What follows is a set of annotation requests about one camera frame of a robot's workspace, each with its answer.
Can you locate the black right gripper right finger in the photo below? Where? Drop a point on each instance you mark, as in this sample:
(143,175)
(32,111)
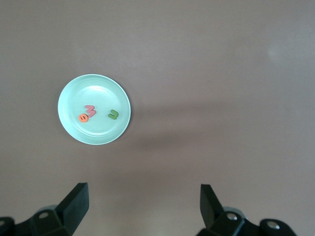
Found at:
(214,216)

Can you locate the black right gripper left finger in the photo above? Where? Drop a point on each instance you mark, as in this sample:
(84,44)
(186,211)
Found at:
(71,209)

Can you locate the orange letter e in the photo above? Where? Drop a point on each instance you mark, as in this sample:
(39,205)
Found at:
(83,118)

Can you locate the pink letter w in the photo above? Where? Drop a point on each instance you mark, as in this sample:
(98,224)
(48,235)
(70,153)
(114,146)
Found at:
(90,110)

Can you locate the green letter n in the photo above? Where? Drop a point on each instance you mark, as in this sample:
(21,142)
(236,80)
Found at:
(113,114)

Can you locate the green plate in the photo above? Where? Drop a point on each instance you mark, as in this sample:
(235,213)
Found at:
(98,93)

